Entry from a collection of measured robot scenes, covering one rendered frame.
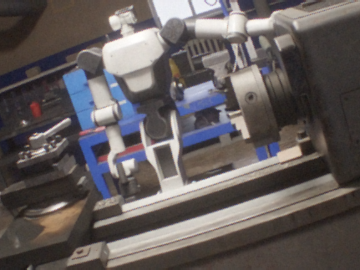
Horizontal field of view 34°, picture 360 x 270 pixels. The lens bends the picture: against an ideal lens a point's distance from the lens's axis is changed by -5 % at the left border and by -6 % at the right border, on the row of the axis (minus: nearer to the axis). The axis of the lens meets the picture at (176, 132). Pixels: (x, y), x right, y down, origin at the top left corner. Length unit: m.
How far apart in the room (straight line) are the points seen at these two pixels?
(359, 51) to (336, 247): 0.59
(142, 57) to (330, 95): 1.20
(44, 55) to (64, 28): 0.51
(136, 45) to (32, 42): 6.67
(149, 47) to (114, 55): 0.16
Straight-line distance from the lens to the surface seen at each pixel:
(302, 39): 1.67
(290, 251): 1.82
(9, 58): 9.45
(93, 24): 9.09
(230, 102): 1.91
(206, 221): 1.87
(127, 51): 2.72
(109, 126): 2.86
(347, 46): 1.70
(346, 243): 1.85
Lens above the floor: 1.51
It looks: 12 degrees down
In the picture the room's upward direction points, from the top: 20 degrees counter-clockwise
